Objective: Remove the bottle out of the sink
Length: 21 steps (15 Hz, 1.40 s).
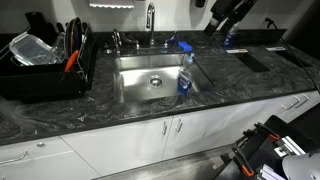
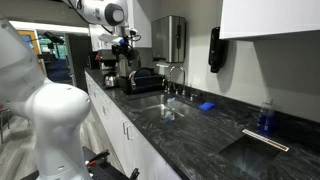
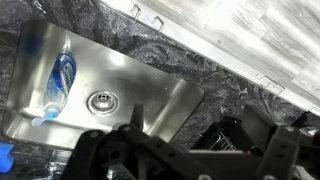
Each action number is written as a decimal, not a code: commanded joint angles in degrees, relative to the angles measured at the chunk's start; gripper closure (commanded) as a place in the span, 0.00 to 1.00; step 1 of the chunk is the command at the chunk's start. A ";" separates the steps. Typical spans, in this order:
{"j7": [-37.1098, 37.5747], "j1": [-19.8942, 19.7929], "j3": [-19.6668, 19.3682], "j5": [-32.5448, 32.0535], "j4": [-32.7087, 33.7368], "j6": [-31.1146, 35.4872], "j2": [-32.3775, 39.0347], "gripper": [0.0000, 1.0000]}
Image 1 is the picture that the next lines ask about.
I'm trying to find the round metal sink drain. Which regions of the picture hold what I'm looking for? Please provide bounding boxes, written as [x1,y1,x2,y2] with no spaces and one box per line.
[148,75,167,88]

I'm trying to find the clear plastic bottle blue label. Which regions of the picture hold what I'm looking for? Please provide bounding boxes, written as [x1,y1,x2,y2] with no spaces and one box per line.
[177,53,195,96]

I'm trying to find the blue sponge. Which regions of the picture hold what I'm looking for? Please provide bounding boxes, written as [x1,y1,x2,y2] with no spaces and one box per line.
[177,41,194,54]

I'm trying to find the compostables label sign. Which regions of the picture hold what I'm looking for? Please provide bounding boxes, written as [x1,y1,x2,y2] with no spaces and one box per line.
[225,48,249,55]

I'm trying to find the metal drawer handle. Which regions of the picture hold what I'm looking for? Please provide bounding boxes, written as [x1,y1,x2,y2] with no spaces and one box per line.
[0,150,29,166]

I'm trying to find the black dish rack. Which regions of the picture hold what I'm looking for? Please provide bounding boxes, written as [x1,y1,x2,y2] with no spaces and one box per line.
[0,23,98,101]

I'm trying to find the stainless steel sink basin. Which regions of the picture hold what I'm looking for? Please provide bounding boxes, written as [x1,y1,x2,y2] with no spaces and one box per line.
[113,52,215,104]

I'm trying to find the orange handled utensil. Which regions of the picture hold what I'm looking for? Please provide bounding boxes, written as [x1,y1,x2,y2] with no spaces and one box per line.
[63,49,80,73]

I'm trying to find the chrome side faucet handle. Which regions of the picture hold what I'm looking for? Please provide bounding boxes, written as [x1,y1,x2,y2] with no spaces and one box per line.
[111,28,141,55]

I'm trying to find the black orange bar clamp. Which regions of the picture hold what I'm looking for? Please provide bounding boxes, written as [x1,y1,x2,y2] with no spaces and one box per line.
[231,145,256,178]
[243,122,281,142]

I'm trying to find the white label sign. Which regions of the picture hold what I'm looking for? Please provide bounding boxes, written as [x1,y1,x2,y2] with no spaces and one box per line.
[265,46,287,52]

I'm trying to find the white cabinet door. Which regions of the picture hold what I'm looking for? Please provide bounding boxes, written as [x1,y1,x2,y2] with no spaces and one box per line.
[59,115,175,177]
[161,101,258,162]

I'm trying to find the black robot cart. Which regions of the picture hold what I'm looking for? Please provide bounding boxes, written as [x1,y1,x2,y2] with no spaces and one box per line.
[213,114,320,180]

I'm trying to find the blue dish brush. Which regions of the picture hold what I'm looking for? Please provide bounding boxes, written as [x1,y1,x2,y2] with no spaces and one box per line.
[163,30,179,48]

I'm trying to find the black power cable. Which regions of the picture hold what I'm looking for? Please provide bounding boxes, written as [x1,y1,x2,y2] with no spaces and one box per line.
[265,17,320,95]

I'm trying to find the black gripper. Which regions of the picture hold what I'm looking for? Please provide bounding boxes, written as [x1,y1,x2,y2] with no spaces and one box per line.
[203,0,258,38]

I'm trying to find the white paper towel dispenser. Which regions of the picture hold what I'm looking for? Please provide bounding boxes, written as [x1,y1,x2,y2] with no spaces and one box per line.
[88,0,136,10]

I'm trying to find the black round plate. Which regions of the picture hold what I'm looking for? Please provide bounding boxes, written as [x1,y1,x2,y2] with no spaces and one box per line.
[64,17,85,60]

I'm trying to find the chrome gooseneck faucet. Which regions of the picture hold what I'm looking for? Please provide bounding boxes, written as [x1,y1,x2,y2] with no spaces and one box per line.
[145,2,157,48]

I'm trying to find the black wall fixture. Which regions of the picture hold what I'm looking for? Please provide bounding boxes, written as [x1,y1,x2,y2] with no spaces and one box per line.
[194,0,207,9]

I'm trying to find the black cookware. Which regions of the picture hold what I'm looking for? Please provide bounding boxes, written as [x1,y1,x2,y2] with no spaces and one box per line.
[24,11,58,45]

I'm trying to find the white drawer front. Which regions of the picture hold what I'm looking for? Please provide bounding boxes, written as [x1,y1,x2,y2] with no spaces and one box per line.
[0,135,102,180]

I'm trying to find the clear plastic container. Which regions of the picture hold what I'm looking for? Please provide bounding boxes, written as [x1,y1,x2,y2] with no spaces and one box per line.
[8,32,63,66]

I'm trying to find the aluminium extrusion bracket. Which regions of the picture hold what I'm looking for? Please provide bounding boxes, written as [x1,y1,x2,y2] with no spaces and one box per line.
[273,135,306,158]

